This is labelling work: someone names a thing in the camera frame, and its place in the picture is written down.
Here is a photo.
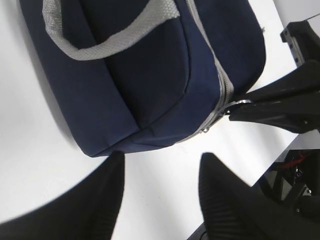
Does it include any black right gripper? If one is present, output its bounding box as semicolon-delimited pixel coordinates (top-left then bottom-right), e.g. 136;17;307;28
229;20;320;134

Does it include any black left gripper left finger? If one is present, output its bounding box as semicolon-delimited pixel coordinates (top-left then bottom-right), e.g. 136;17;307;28
0;152;125;240

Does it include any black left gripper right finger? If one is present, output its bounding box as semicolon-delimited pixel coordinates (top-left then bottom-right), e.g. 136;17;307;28
198;152;320;240

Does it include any navy blue lunch bag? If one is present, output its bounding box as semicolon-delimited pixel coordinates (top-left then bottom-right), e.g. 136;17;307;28
19;0;266;157

